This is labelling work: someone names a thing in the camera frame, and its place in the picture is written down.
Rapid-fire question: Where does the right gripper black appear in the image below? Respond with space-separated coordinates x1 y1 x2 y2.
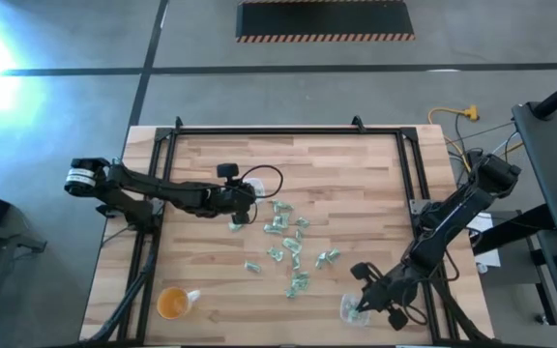
350 261 418 333

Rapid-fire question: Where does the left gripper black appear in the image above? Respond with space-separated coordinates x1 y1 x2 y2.
205 162 257 225

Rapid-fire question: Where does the clear plastic bin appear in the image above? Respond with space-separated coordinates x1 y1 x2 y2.
244 177 267 200
339 293 372 327

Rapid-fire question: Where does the glass mug with orange tea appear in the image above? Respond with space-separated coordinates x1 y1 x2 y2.
156 285 203 322

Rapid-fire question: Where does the white paper sheet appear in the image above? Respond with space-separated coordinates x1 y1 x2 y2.
466 212 502 270

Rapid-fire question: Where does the black hazard-striped floor mat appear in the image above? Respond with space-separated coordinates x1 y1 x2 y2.
235 0 417 44

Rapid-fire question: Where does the black desk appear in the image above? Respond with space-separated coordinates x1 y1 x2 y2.
511 100 557 234

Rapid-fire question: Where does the black left wrist camera cable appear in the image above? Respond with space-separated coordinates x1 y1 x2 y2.
238 164 285 217

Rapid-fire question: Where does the black metal rig frame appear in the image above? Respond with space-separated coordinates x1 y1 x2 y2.
77 115 497 348

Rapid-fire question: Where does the yellow extension cord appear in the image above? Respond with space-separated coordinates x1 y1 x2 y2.
426 104 525 175

